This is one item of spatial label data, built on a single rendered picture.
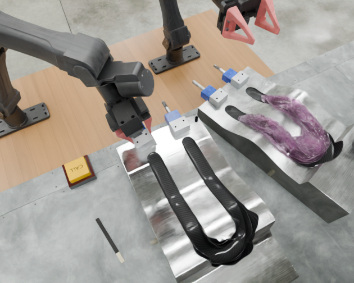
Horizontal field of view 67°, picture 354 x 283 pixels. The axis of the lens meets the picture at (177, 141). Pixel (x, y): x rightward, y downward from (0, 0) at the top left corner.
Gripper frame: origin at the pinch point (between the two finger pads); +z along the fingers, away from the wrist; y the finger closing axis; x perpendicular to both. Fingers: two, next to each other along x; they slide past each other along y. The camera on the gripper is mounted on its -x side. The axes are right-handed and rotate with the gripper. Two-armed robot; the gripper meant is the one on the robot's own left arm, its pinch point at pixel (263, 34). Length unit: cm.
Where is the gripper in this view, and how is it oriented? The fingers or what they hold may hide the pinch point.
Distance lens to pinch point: 61.2
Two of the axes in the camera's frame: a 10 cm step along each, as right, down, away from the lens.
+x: -0.1, 4.6, 8.9
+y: 8.8, -4.2, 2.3
